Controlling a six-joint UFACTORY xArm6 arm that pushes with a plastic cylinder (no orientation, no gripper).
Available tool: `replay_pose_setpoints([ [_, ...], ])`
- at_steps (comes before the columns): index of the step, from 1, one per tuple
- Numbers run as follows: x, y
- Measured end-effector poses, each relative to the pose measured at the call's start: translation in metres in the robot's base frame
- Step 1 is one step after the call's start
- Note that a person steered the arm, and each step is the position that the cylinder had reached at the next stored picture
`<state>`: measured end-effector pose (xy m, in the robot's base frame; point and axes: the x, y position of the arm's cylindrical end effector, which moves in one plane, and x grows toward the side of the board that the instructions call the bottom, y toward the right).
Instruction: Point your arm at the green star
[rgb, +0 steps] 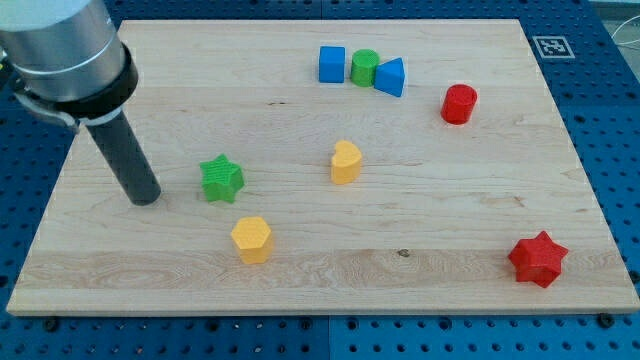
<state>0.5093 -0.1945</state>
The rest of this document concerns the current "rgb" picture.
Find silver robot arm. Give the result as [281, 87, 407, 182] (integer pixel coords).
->
[1, 0, 138, 131]

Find green star block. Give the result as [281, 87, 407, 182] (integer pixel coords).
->
[199, 154, 244, 203]

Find red star block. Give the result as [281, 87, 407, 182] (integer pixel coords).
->
[508, 231, 569, 288]

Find wooden board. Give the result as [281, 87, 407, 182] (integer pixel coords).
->
[7, 19, 639, 317]

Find yellow heart block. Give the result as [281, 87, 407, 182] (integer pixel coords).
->
[330, 140, 362, 185]

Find yellow hexagon block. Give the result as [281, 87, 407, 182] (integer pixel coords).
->
[231, 216, 274, 264]

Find blue cube block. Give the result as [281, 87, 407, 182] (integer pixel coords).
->
[318, 46, 346, 83]

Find blue triangle block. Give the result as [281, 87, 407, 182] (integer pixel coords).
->
[374, 58, 405, 97]

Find green cylinder block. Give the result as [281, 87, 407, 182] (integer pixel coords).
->
[350, 49, 380, 87]

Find red cylinder block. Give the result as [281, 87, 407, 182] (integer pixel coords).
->
[441, 84, 478, 125]

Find black cylindrical pointer rod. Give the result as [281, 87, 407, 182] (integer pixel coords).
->
[87, 109, 161, 206]

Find white fiducial marker tag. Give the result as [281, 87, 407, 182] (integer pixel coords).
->
[532, 35, 575, 59]

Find white cable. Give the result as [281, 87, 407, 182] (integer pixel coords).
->
[610, 13, 640, 51]

